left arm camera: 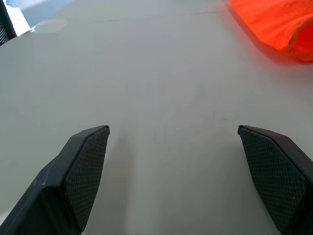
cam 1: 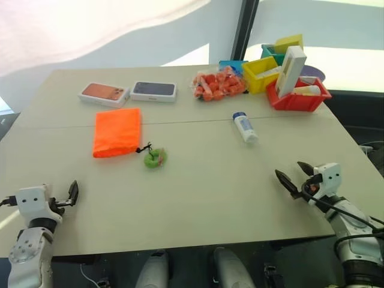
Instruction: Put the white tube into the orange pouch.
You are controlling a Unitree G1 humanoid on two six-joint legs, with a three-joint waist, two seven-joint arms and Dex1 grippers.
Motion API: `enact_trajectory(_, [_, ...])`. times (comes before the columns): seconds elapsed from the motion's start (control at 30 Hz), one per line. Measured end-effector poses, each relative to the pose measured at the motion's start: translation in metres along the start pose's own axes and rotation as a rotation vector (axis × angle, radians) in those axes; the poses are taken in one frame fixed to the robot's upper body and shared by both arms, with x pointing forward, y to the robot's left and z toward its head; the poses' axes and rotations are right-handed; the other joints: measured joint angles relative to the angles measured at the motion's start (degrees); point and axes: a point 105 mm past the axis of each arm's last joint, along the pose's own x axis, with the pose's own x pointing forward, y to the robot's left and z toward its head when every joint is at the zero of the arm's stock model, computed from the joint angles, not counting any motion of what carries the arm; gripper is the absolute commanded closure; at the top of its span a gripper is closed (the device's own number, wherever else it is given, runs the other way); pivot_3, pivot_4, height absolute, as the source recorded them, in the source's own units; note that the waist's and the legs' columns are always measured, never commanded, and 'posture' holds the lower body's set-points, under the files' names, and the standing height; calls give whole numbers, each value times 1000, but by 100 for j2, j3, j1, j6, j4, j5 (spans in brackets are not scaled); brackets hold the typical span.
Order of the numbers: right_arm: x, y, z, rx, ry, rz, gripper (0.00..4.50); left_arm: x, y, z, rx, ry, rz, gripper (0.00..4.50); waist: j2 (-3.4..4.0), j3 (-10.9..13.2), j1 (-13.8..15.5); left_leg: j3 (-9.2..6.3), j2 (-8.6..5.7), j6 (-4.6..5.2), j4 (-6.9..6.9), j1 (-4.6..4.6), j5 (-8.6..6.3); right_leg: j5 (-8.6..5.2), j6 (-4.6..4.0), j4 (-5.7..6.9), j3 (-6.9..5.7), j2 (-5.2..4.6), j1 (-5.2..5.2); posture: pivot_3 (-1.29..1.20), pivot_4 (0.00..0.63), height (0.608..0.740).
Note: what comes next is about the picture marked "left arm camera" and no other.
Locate black mesh chair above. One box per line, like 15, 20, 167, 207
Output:
0, 0, 18, 47

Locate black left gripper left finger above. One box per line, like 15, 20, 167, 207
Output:
0, 125, 111, 235

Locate orange cloth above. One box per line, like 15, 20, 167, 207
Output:
226, 0, 313, 62

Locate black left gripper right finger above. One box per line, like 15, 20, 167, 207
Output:
237, 125, 313, 235

